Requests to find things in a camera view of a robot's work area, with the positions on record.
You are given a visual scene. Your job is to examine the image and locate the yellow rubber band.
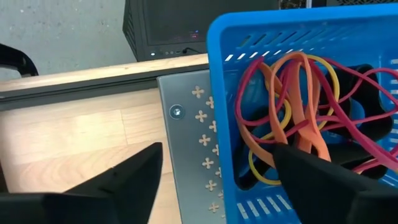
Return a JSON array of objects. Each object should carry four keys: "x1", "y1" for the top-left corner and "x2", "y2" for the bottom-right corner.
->
[{"x1": 248, "y1": 54, "x2": 341, "y2": 187}]

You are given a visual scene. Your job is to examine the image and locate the black band loop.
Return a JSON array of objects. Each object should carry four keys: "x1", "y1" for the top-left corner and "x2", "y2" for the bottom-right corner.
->
[{"x1": 233, "y1": 105, "x2": 282, "y2": 191}]

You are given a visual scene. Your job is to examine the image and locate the black wide band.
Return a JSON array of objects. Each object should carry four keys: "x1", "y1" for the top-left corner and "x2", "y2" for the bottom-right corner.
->
[{"x1": 317, "y1": 63, "x2": 395, "y2": 180}]

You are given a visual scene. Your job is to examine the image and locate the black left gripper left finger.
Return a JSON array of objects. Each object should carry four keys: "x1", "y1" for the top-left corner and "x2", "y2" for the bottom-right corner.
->
[{"x1": 63, "y1": 142, "x2": 164, "y2": 224}]

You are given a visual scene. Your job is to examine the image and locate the red rubber band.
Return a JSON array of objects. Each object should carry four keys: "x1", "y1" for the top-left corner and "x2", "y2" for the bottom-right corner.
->
[
  {"x1": 317, "y1": 67, "x2": 398, "y2": 131},
  {"x1": 309, "y1": 57, "x2": 398, "y2": 172},
  {"x1": 234, "y1": 57, "x2": 312, "y2": 146}
]

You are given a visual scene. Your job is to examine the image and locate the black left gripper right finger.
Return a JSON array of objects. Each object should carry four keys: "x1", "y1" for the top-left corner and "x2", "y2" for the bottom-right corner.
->
[{"x1": 272, "y1": 143, "x2": 398, "y2": 224}]

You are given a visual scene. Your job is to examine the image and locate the black aluminium table frame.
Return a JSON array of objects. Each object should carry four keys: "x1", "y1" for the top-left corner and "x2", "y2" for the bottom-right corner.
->
[{"x1": 0, "y1": 63, "x2": 210, "y2": 112}]

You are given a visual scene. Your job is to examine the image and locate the orange rubber band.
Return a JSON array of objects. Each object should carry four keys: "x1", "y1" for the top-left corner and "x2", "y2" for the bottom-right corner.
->
[
  {"x1": 238, "y1": 62, "x2": 280, "y2": 169},
  {"x1": 269, "y1": 51, "x2": 332, "y2": 162}
]

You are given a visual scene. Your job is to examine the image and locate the blue plastic basket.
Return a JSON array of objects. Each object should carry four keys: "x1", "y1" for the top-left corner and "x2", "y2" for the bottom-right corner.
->
[{"x1": 206, "y1": 3, "x2": 398, "y2": 224}]

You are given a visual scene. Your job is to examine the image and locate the grey perforated metal shelf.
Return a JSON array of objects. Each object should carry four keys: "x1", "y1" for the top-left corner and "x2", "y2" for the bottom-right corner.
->
[{"x1": 156, "y1": 68, "x2": 226, "y2": 224}]

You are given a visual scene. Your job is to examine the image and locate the black hanging power cable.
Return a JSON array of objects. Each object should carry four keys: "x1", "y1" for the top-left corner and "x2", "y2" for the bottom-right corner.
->
[{"x1": 0, "y1": 42, "x2": 39, "y2": 78}]

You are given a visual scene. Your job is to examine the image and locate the black perforated computer case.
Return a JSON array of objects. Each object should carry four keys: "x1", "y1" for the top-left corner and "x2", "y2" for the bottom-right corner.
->
[{"x1": 122, "y1": 0, "x2": 280, "y2": 62}]

